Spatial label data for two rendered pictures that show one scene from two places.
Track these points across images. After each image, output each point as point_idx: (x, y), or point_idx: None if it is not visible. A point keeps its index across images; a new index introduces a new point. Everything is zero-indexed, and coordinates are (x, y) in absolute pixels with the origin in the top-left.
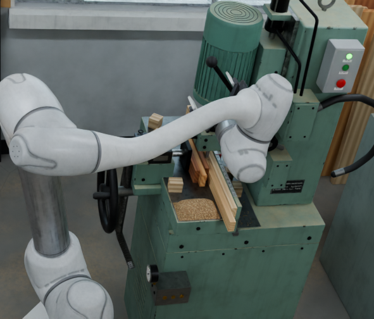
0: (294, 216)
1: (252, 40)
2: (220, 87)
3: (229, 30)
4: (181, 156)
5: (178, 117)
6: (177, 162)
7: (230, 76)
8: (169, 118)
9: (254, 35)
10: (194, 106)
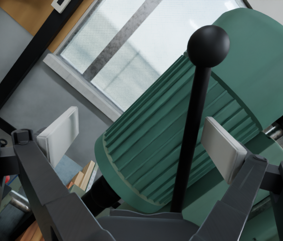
0: None
1: None
2: (152, 152)
3: (270, 39)
4: (23, 211)
5: (76, 164)
6: (17, 214)
7: (223, 128)
8: (68, 159)
9: None
10: (59, 133)
